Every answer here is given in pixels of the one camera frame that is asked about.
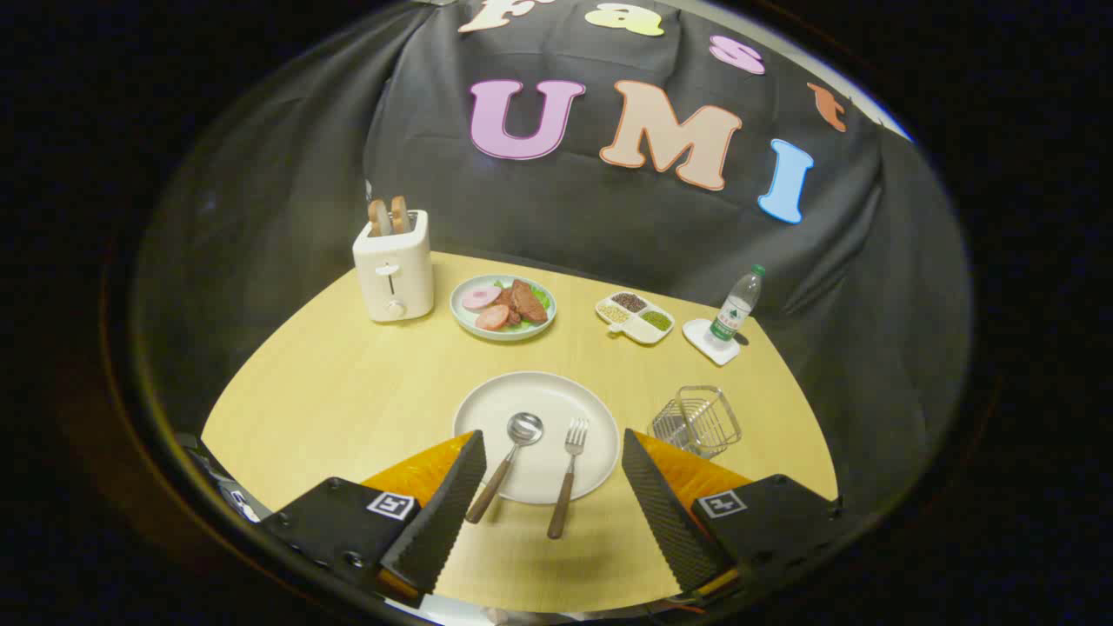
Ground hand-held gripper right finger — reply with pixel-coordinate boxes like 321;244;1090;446
621;428;862;601

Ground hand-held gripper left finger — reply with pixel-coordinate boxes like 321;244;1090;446
258;430;488;608

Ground white round plate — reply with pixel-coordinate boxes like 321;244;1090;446
452;371;621;505

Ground white square coaster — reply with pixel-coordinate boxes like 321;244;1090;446
682;318;742;366

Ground pale green plate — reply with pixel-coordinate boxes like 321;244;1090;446
450;275;557;342

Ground white divided condiment dish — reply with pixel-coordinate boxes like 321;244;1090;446
595;291;676;345

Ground clear plastic water bottle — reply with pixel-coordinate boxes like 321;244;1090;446
710;264;767;349

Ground brown meat pieces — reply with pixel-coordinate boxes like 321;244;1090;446
497;279;550;326

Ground green lettuce leaf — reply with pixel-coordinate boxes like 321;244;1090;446
492;278;554;333

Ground white toaster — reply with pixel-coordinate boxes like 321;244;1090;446
352;210;435;323

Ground wooden-handled metal spoon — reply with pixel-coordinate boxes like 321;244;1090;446
465;412;544;524

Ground wire mesh basket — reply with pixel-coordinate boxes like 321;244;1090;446
650;385;743;459

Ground wooden-handled metal fork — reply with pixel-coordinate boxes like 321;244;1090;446
547;417;590;540

